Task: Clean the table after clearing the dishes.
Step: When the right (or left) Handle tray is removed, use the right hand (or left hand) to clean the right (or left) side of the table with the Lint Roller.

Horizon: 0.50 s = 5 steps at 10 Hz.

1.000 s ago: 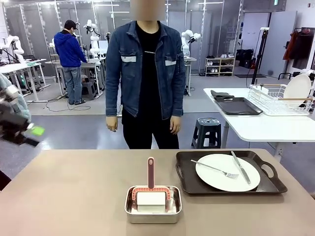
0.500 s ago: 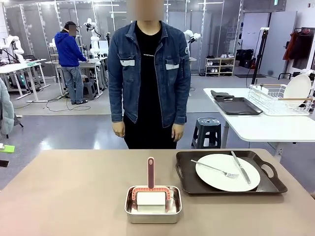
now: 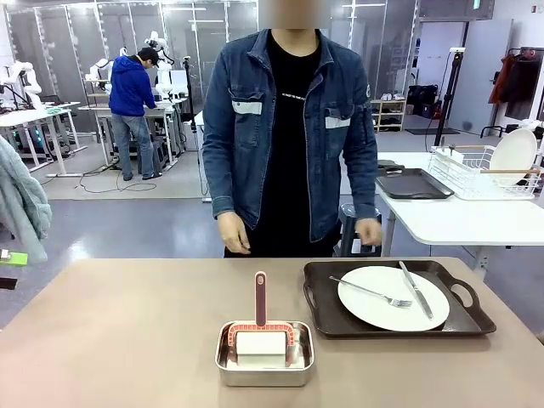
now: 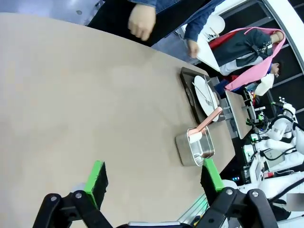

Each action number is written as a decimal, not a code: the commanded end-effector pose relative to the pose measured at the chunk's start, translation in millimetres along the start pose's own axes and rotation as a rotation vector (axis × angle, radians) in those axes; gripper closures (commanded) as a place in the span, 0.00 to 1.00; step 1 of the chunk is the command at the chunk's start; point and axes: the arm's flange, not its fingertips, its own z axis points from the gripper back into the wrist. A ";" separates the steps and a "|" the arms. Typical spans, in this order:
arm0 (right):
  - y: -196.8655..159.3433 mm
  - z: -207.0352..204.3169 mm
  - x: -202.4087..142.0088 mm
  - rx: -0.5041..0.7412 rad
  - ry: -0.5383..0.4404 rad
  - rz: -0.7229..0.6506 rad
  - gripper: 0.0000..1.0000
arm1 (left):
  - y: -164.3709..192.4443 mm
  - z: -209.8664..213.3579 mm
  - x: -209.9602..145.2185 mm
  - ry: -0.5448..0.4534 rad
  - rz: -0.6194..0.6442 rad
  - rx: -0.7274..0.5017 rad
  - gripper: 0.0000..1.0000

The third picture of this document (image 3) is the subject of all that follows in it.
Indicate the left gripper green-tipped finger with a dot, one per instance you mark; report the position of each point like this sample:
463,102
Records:
7,284
13,258

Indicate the dark brown serving tray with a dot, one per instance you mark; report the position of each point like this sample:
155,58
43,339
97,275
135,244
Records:
323,314
412,183

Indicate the silver fork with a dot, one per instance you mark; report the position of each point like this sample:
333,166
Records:
370,293
442,145

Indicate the white round plate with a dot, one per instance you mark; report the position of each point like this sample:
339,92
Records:
514,155
382,316

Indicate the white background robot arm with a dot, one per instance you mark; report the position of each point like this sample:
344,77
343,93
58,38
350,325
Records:
161,64
101,72
25,81

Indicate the person's left forearm denim sleeve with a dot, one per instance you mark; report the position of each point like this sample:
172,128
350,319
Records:
363,183

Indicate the person's right forearm denim sleeve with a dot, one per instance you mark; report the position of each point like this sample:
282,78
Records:
221,183

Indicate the person's right hand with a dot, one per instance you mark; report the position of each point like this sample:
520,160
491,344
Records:
234,234

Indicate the person's left hand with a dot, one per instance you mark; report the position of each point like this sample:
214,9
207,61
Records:
369,231

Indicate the light blue fleece jacket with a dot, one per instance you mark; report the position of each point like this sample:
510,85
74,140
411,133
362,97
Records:
21,200

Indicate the white desk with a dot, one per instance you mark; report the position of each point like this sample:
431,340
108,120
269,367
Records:
38,115

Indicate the black step stool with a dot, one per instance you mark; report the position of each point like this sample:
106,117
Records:
158,153

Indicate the man in blue hoodie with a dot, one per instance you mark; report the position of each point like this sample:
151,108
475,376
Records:
129,93

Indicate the white workbench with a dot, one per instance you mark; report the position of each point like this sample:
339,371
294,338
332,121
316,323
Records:
168,112

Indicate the rectangular stainless steel tray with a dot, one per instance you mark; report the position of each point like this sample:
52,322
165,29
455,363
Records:
263,376

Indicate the man in denim jacket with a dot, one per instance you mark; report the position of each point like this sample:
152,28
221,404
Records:
289,127

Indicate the dark green plastic stool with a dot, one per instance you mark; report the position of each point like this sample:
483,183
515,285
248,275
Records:
350,246

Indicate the wooden shoe rack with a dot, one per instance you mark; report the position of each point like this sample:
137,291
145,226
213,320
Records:
389,115

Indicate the black bags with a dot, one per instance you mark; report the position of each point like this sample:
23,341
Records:
423,100

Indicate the black light stand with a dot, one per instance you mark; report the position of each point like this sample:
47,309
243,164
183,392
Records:
446,106

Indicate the hanging orange garment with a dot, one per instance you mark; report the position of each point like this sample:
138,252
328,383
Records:
500,81

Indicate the hanging dark garment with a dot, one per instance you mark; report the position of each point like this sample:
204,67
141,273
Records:
525,85

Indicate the black clothes rack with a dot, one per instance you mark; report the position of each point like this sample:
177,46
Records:
527,85

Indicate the black camera tripod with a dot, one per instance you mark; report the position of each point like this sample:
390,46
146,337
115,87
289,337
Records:
190,106

